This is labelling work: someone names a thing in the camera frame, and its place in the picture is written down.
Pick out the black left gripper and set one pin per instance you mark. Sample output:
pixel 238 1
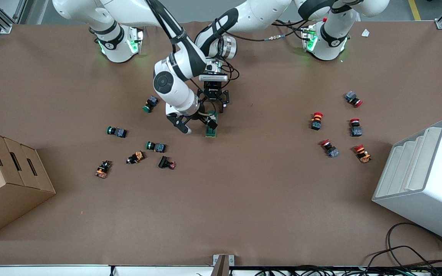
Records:
pixel 213 93

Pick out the white stepped plastic bin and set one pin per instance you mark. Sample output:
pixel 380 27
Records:
pixel 424 184

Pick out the red button blue block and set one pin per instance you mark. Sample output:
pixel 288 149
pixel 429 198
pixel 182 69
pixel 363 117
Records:
pixel 353 99
pixel 356 128
pixel 330 148

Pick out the green push button switch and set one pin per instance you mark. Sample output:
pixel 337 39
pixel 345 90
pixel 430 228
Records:
pixel 117 132
pixel 156 147
pixel 151 103

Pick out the green load switch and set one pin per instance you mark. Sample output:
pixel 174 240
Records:
pixel 211 132

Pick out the brown table mat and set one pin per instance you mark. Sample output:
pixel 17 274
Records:
pixel 221 199

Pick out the white table edge rail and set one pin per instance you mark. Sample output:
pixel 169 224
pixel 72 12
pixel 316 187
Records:
pixel 52 271

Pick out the white paper scrap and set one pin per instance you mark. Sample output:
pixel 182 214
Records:
pixel 365 33

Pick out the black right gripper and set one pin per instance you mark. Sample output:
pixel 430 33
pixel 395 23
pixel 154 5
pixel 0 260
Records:
pixel 204 118

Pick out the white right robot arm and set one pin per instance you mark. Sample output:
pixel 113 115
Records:
pixel 175 88

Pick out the red button black orange block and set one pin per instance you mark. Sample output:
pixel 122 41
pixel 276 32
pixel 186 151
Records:
pixel 316 121

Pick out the brown cardboard box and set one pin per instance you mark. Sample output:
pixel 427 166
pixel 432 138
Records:
pixel 6 184

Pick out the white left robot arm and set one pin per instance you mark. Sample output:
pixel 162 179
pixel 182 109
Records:
pixel 259 15

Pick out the black orange push button switch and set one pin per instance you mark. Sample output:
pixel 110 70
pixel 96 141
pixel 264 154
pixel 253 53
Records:
pixel 103 169
pixel 136 157

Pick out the black switch with red lens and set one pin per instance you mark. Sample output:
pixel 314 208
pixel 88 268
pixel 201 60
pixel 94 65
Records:
pixel 165 162

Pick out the grey metal bracket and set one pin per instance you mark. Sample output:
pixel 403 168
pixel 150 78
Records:
pixel 223 262

